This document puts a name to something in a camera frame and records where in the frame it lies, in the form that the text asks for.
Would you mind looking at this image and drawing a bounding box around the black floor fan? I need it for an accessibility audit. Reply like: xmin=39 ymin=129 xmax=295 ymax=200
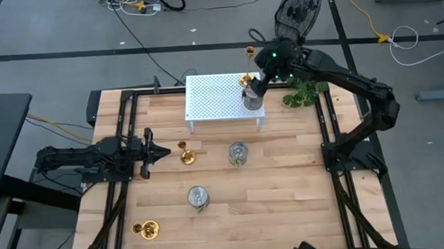
xmin=272 ymin=0 xmax=326 ymax=47

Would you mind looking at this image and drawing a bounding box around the silver candle tin with tag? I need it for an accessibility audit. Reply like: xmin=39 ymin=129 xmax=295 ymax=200
xmin=227 ymin=140 xmax=251 ymax=170
xmin=241 ymin=83 xmax=266 ymax=113
xmin=187 ymin=184 xmax=212 ymax=215

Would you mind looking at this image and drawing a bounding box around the brass candlestick holder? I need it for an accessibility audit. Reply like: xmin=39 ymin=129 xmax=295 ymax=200
xmin=130 ymin=220 xmax=162 ymax=242
xmin=236 ymin=45 xmax=259 ymax=89
xmin=177 ymin=140 xmax=197 ymax=167

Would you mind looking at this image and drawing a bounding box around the long black floor cable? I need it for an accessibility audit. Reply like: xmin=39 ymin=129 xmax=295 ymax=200
xmin=110 ymin=0 xmax=185 ymax=90

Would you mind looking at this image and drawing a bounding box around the green potted plant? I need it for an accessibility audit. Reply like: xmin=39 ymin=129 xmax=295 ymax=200
xmin=280 ymin=75 xmax=331 ymax=110

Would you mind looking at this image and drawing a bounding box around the white perforated metal shelf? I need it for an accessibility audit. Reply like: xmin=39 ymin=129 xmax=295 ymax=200
xmin=181 ymin=70 xmax=266 ymax=135

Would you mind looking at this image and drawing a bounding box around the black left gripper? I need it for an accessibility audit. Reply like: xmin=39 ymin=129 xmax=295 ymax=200
xmin=129 ymin=126 xmax=173 ymax=180

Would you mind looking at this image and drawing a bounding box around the yellow extension cable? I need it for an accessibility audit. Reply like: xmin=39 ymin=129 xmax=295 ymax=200
xmin=345 ymin=0 xmax=392 ymax=46

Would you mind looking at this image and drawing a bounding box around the white floor cable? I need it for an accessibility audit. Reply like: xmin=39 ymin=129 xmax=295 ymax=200
xmin=387 ymin=22 xmax=444 ymax=69

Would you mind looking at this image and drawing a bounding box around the thin yellow cable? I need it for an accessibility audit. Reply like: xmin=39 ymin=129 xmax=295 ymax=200
xmin=26 ymin=109 xmax=93 ymax=147

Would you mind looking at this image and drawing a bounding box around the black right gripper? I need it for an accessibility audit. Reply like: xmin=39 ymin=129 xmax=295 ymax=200
xmin=246 ymin=36 xmax=306 ymax=99

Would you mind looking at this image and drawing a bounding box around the black aluminium frame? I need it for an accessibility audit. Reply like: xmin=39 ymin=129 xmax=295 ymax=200
xmin=59 ymin=59 xmax=410 ymax=249

